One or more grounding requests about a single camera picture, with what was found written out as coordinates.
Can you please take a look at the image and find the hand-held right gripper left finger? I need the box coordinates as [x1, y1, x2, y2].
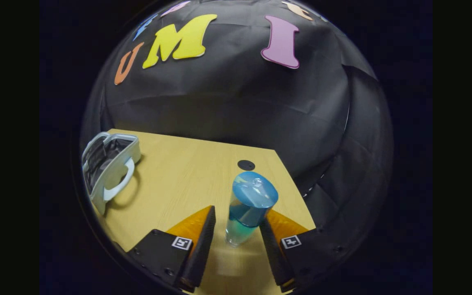
[126, 205, 216, 293]

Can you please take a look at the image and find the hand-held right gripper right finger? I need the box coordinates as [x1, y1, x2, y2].
[259, 210, 345, 293]

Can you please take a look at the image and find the clear blue capped bottle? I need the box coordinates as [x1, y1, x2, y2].
[225, 171, 279, 247]

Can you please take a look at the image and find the light blue suitcase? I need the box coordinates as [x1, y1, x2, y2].
[81, 132, 141, 216]

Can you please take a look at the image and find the black backdrop cloth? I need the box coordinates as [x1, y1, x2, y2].
[79, 0, 394, 283]

